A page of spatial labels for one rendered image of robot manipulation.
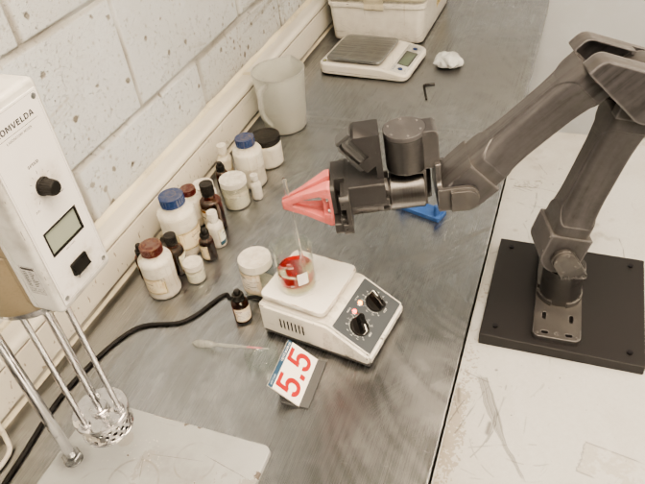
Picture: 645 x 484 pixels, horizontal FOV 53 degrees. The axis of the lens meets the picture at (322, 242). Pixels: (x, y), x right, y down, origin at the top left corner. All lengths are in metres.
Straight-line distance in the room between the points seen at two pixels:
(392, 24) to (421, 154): 1.14
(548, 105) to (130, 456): 0.74
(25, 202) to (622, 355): 0.83
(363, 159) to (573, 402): 0.46
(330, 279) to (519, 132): 0.38
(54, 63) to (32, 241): 0.60
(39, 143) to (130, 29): 0.75
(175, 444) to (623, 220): 0.89
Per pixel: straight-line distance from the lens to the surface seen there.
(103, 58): 1.24
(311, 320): 1.01
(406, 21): 1.97
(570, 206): 0.97
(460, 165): 0.90
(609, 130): 0.91
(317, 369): 1.03
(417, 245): 1.22
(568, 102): 0.87
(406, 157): 0.86
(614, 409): 1.02
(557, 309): 1.09
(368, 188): 0.88
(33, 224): 0.58
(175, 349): 1.12
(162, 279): 1.17
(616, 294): 1.15
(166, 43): 1.40
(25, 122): 0.57
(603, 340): 1.07
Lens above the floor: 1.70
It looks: 40 degrees down
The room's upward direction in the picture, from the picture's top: 8 degrees counter-clockwise
